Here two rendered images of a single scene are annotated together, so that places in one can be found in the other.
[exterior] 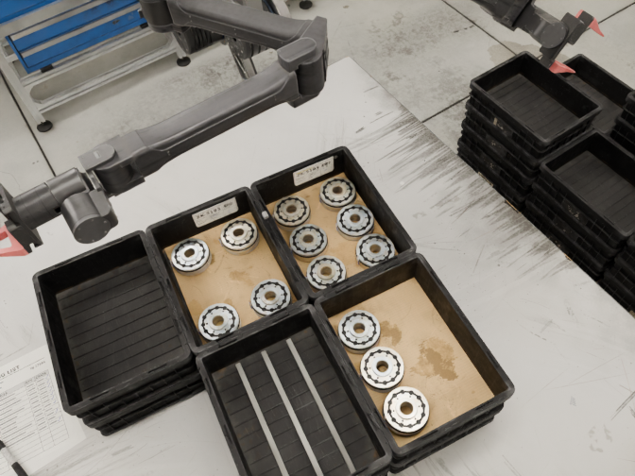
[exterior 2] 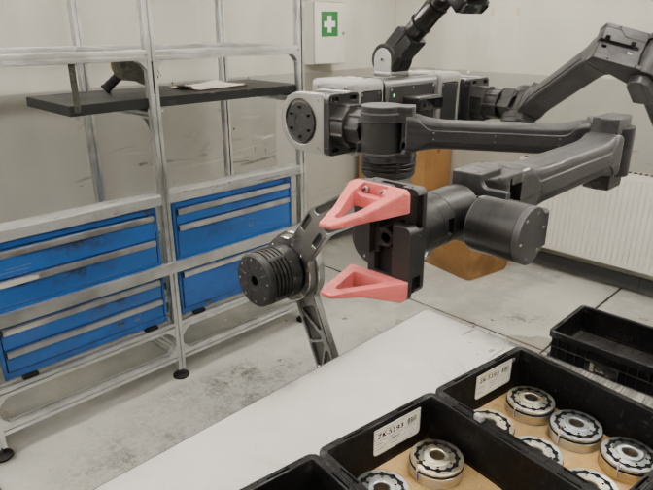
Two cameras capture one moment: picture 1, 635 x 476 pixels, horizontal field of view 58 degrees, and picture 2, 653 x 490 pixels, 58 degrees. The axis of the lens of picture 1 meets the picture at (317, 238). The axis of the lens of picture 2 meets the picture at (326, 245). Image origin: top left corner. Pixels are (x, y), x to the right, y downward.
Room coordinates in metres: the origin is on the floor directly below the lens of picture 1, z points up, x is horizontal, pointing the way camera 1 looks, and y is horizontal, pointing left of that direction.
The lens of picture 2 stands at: (0.08, 0.68, 1.64)
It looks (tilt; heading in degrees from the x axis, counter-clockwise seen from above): 21 degrees down; 343
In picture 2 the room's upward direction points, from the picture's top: straight up
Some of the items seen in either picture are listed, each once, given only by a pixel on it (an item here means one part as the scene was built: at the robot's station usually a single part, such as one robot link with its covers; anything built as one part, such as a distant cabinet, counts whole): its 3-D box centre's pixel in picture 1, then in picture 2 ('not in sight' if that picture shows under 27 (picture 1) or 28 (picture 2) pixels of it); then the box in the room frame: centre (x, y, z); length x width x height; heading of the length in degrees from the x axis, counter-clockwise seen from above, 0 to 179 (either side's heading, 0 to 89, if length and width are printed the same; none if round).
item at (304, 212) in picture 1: (291, 210); (489, 424); (0.93, 0.06, 0.86); 0.10 x 0.10 x 0.01
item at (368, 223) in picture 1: (354, 219); (575, 425); (0.88, -0.11, 0.86); 0.10 x 0.10 x 0.01
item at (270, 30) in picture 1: (227, 30); (484, 140); (0.95, 0.13, 1.45); 0.45 x 0.14 x 0.10; 58
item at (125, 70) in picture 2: not in sight; (131, 72); (2.89, 0.72, 1.44); 0.25 x 0.16 x 0.18; 118
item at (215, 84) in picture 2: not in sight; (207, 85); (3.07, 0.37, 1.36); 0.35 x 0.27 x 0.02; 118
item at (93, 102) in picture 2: not in sight; (176, 95); (2.99, 0.53, 1.32); 1.20 x 0.45 x 0.06; 118
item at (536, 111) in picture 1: (521, 135); (609, 388); (1.53, -0.87, 0.37); 0.40 x 0.30 x 0.45; 28
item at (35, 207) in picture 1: (33, 208); (409, 227); (0.57, 0.44, 1.45); 0.07 x 0.07 x 0.10; 28
